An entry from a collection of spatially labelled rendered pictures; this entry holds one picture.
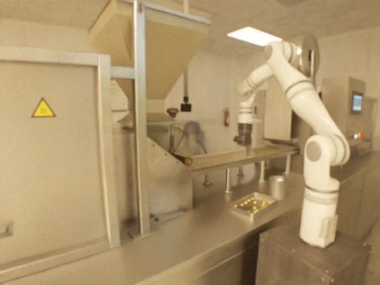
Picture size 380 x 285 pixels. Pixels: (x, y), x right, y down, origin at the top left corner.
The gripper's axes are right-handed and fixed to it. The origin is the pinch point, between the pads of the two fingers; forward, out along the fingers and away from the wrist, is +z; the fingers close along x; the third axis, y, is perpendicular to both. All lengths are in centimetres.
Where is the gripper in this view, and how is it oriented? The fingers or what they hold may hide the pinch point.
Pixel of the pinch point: (247, 156)
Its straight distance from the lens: 119.0
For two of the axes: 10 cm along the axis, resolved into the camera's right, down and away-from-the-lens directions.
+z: 0.0, 9.9, 1.5
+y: -5.8, -1.2, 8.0
